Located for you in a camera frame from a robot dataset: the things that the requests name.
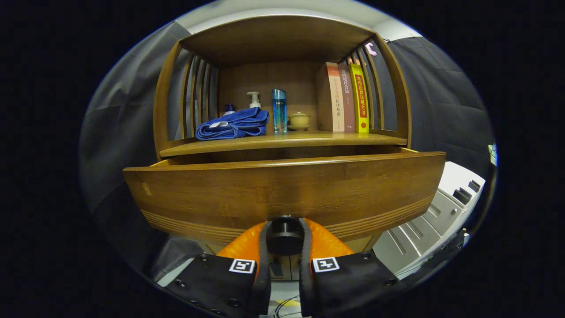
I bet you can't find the beige lidded teacup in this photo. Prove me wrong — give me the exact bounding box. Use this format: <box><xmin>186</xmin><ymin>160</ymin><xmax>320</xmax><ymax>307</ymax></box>
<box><xmin>287</xmin><ymin>111</ymin><xmax>311</xmax><ymax>131</ymax></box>

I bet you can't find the wooden cabinet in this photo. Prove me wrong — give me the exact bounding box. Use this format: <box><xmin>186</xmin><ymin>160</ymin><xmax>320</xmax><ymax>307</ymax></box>
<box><xmin>152</xmin><ymin>15</ymin><xmax>413</xmax><ymax>283</ymax></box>

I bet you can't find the brown book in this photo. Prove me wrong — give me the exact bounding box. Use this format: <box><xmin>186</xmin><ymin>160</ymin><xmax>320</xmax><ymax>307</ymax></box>
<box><xmin>338</xmin><ymin>63</ymin><xmax>356</xmax><ymax>133</ymax></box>

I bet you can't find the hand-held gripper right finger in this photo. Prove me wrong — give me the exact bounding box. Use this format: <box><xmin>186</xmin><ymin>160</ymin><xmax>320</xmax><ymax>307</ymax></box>
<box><xmin>298</xmin><ymin>217</ymin><xmax>400</xmax><ymax>318</ymax></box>

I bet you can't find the blue folded towel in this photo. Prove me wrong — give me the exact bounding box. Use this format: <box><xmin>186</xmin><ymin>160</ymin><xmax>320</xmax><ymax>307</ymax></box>
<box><xmin>195</xmin><ymin>106</ymin><xmax>270</xmax><ymax>140</ymax></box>

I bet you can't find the white storage box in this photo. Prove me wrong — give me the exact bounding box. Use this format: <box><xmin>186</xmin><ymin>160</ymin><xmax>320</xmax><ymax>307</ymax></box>
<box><xmin>372</xmin><ymin>161</ymin><xmax>486</xmax><ymax>280</ymax></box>

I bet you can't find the tall blue glass bottle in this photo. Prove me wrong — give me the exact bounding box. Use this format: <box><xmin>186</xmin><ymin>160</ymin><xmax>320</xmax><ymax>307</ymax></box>
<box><xmin>271</xmin><ymin>89</ymin><xmax>287</xmax><ymax>133</ymax></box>

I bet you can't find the beige book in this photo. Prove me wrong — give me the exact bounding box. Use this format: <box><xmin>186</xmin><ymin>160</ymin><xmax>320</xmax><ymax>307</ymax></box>
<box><xmin>316</xmin><ymin>62</ymin><xmax>345</xmax><ymax>132</ymax></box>

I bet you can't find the yellow book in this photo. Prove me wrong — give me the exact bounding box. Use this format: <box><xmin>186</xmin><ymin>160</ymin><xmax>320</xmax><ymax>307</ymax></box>
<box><xmin>349</xmin><ymin>63</ymin><xmax>369</xmax><ymax>133</ymax></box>

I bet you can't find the wooden countertop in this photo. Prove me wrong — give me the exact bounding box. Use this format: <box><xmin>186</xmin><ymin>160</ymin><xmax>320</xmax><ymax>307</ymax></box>
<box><xmin>159</xmin><ymin>129</ymin><xmax>407</xmax><ymax>158</ymax></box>

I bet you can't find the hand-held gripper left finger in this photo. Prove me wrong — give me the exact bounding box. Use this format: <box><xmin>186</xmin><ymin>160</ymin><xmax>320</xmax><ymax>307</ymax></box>
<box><xmin>164</xmin><ymin>220</ymin><xmax>272</xmax><ymax>318</ymax></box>

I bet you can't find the wooden drawer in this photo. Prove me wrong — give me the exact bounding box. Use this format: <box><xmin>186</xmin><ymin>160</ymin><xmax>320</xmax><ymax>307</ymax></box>
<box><xmin>123</xmin><ymin>148</ymin><xmax>447</xmax><ymax>256</ymax></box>

